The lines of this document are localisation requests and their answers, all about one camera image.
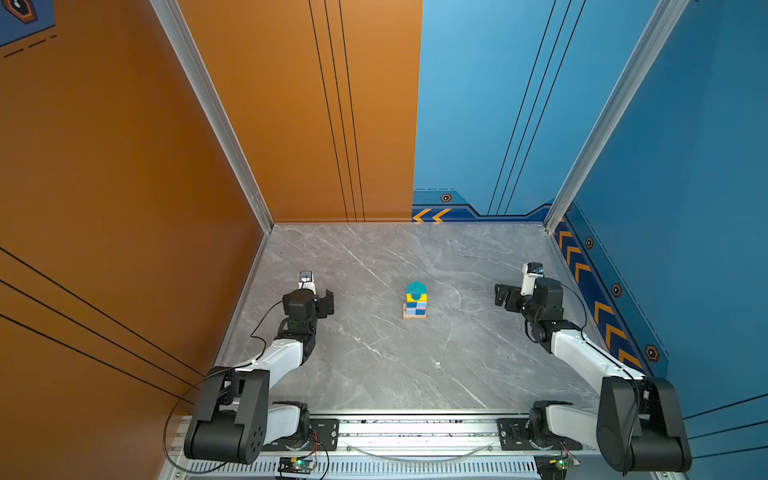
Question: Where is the aluminium corner post left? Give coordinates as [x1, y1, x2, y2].
[150, 0, 274, 234]

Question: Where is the teal wood block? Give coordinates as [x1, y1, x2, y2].
[406, 281, 428, 295]

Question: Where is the right circuit board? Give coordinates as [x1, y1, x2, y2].
[549, 454, 581, 470]

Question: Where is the natural wood block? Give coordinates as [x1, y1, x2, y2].
[402, 304, 427, 320]

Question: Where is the yellow wood block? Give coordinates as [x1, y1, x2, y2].
[406, 294, 428, 303]

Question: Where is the left circuit board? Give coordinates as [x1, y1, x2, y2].
[277, 457, 318, 478]

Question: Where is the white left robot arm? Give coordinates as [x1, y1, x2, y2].
[183, 288, 335, 465]

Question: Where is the aluminium corner post right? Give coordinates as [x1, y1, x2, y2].
[544, 0, 689, 234]

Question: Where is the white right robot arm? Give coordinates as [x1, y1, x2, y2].
[494, 274, 693, 474]

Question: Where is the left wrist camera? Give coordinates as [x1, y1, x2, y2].
[298, 270, 317, 295]

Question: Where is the aluminium corner post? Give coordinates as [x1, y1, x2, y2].
[150, 0, 274, 234]
[544, 0, 689, 234]

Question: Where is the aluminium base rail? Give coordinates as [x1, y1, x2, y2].
[161, 410, 688, 480]

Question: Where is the circuit board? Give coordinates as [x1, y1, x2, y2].
[549, 454, 581, 470]
[277, 457, 318, 478]

